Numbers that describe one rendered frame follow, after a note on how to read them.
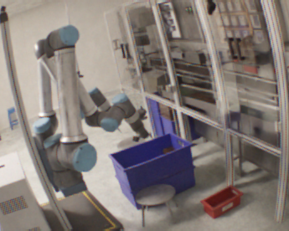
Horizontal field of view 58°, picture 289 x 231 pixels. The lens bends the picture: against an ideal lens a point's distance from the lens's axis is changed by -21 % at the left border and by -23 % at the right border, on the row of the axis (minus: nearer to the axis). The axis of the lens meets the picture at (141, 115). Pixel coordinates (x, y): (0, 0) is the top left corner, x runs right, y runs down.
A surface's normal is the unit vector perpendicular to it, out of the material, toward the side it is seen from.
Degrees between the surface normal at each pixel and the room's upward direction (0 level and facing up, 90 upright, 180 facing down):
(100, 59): 90
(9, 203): 90
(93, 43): 90
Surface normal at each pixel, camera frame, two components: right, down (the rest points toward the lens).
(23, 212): 0.47, 0.16
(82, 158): 0.78, 0.10
